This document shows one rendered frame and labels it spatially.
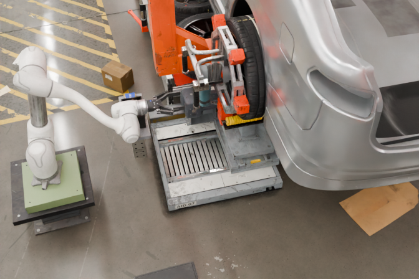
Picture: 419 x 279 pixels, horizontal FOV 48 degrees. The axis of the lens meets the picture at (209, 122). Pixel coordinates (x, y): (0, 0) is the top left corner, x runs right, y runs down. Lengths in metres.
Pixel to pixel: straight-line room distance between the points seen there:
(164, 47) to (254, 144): 0.94
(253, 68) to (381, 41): 0.89
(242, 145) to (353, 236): 0.98
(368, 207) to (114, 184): 1.81
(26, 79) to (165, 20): 1.07
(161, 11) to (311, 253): 1.86
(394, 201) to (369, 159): 1.38
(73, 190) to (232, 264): 1.11
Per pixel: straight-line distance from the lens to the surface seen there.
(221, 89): 3.27
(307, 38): 2.09
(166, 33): 3.31
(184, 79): 3.88
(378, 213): 3.55
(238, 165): 3.40
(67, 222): 3.44
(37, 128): 3.12
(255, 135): 3.50
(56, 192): 3.15
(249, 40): 2.80
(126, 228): 3.35
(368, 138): 2.19
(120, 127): 2.71
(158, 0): 3.16
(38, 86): 2.64
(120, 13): 5.19
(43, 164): 3.05
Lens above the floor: 2.84
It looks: 47 degrees down
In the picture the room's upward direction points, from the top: straight up
